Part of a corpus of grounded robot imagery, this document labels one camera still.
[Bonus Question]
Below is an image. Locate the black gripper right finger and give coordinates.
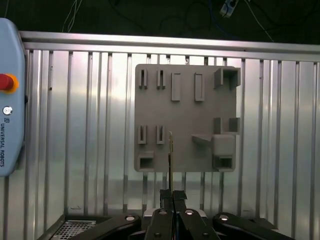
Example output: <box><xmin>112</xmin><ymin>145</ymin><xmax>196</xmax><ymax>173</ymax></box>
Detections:
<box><xmin>173</xmin><ymin>189</ymin><xmax>296</xmax><ymax>240</ymax></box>

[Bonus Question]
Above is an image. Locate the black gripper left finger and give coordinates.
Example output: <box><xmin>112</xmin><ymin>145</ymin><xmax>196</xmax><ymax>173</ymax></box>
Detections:
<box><xmin>67</xmin><ymin>189</ymin><xmax>174</xmax><ymax>240</ymax></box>

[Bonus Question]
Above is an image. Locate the green RAM stick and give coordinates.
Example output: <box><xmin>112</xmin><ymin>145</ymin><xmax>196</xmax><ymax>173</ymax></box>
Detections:
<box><xmin>167</xmin><ymin>131</ymin><xmax>176</xmax><ymax>196</ymax></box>

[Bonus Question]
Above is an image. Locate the black and silver PC case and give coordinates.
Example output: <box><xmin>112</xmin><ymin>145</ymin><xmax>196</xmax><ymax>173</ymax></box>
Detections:
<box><xmin>46</xmin><ymin>212</ymin><xmax>142</xmax><ymax>240</ymax></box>

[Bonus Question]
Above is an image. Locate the gray plastic parts rack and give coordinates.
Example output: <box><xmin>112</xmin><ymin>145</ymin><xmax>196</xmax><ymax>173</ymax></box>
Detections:
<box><xmin>133</xmin><ymin>63</ymin><xmax>242</xmax><ymax>173</ymax></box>

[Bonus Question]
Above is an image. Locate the pale blue teach pendant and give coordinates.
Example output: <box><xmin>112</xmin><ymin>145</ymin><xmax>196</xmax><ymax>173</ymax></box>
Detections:
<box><xmin>0</xmin><ymin>17</ymin><xmax>28</xmax><ymax>178</ymax></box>

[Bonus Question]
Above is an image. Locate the white power strip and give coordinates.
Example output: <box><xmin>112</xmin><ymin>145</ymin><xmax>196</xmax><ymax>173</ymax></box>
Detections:
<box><xmin>219</xmin><ymin>0</ymin><xmax>239</xmax><ymax>19</ymax></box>

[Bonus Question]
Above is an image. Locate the white hanging cable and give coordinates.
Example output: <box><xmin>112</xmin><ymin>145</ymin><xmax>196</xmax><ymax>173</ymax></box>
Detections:
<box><xmin>61</xmin><ymin>0</ymin><xmax>85</xmax><ymax>33</ymax></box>

